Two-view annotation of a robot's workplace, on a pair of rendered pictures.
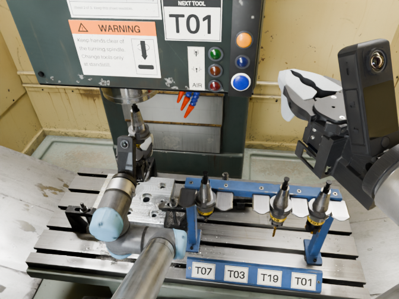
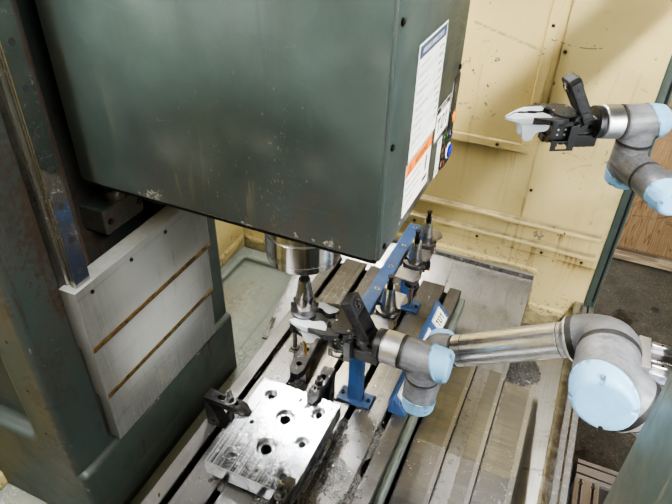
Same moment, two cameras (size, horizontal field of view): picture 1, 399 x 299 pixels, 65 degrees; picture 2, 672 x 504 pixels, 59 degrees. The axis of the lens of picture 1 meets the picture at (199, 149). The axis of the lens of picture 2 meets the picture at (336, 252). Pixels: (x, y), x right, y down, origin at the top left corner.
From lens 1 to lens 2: 1.25 m
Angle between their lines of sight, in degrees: 57
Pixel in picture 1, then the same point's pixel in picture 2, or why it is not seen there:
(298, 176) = (245, 301)
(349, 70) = (579, 89)
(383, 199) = (613, 129)
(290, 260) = (408, 325)
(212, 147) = (208, 330)
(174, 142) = (170, 368)
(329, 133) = (573, 123)
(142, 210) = (307, 424)
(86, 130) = not seen: outside the picture
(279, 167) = not seen: hidden behind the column
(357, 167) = (581, 132)
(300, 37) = not seen: hidden behind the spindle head
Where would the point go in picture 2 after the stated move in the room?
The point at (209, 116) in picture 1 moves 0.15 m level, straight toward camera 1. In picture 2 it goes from (200, 286) to (247, 298)
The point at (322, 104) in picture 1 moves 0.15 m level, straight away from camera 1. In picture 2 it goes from (561, 113) to (498, 95)
